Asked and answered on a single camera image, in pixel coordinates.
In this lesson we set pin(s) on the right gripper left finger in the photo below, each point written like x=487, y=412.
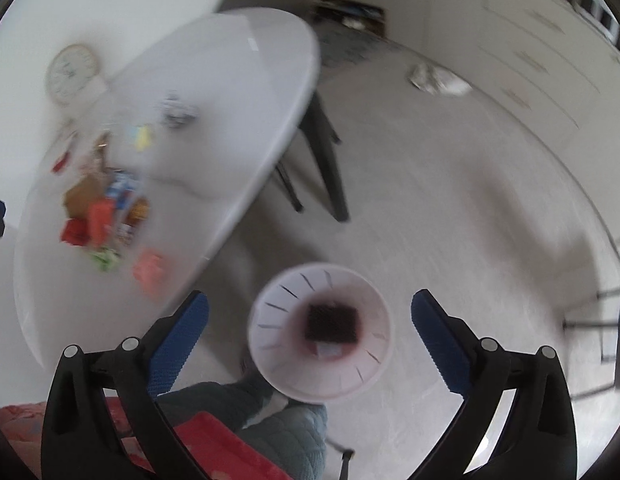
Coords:
x=79, y=439

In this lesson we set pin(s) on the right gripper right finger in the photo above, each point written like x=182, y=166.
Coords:
x=538, y=439

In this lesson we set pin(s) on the brown cardboard box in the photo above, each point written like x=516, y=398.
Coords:
x=76, y=200

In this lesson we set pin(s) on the pink paper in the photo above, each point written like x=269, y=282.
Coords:
x=150, y=271

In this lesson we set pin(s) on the newspaper ball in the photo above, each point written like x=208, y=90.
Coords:
x=175, y=114

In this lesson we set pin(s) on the blue surgical face mask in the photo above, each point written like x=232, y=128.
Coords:
x=328, y=350

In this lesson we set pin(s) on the pink white trash bin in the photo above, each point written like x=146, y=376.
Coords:
x=288, y=361

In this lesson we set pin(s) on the red white small box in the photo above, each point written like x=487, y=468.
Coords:
x=64, y=159

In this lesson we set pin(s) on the clear plastic snack bag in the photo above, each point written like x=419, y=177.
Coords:
x=96, y=161

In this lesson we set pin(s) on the orange red paper piece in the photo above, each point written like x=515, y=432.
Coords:
x=99, y=221

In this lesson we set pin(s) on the white round table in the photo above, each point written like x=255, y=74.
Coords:
x=251, y=73

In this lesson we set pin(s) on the small green paper scrap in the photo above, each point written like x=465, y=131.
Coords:
x=105, y=259

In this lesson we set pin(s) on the blue cloud print wrapper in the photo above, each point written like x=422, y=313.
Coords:
x=121, y=188

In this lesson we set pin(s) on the brown snack wrapper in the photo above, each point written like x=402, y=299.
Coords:
x=138, y=212

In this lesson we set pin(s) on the yellow blue folded paper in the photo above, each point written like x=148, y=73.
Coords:
x=142, y=137

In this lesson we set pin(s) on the grey quilted trouser leg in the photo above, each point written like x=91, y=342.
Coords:
x=294, y=438

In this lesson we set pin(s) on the grey dining chair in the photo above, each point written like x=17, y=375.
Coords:
x=300, y=8

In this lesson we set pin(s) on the white drawer cabinet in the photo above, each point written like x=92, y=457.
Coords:
x=544, y=64

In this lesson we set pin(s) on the shoe rack cubby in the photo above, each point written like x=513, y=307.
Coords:
x=358, y=16

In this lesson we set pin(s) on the round white wall clock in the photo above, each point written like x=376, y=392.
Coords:
x=72, y=69

